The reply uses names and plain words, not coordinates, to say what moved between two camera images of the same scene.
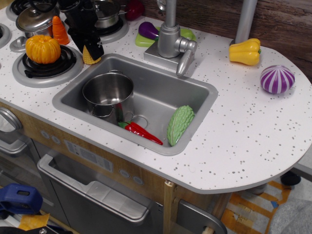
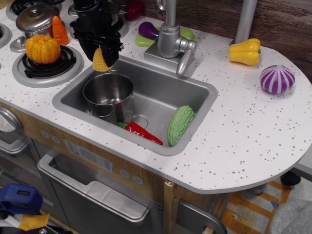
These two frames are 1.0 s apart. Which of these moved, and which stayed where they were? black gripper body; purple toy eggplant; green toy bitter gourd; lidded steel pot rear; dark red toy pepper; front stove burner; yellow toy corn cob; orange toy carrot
Moved: black gripper body; yellow toy corn cob
Stayed: purple toy eggplant; front stove burner; orange toy carrot; dark red toy pepper; green toy bitter gourd; lidded steel pot rear
